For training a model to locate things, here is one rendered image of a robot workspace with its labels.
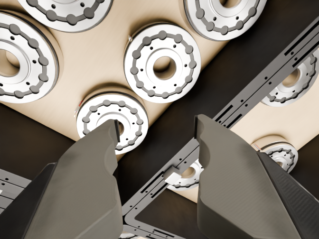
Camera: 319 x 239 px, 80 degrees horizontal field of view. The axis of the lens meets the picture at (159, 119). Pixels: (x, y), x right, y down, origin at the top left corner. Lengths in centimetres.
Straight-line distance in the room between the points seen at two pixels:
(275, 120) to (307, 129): 9
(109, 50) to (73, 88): 8
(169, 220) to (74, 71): 28
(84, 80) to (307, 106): 40
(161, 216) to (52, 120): 23
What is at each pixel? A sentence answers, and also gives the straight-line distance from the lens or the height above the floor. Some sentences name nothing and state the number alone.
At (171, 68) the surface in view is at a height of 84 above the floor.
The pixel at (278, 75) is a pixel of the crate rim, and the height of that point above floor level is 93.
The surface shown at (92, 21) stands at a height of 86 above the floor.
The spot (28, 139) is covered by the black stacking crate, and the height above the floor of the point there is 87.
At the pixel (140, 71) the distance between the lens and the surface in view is 25.
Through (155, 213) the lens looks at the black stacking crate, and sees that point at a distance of 36.
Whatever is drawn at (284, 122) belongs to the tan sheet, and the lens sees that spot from 44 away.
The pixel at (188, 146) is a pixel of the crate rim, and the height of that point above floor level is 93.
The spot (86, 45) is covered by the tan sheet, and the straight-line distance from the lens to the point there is 28.
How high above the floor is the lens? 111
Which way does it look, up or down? 60 degrees down
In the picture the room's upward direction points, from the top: 161 degrees clockwise
